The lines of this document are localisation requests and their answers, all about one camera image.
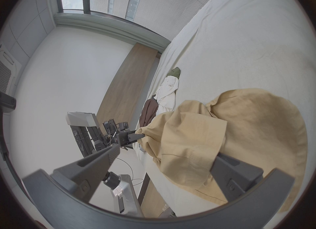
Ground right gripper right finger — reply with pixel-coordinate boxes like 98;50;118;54
209;152;264;202

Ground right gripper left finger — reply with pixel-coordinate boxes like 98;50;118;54
51;145;121;202

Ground tan shorts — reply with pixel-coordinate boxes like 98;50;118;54
137;88;308;212

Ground bed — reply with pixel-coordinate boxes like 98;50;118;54
95;0;316;217

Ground pale blue garment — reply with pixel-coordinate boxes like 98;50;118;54
136;142;158;167

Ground brown garment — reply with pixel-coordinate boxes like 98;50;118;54
139;98;158;127

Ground white garment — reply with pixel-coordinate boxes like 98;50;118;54
155;76;179;112

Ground olive green garment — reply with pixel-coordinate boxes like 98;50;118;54
167;67;181;78

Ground white ceiling air vent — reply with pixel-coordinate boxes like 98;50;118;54
0;44;23;95

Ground window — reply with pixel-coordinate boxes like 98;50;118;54
60;0;241;38

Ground black cable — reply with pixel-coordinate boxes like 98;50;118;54
115;157;144;185

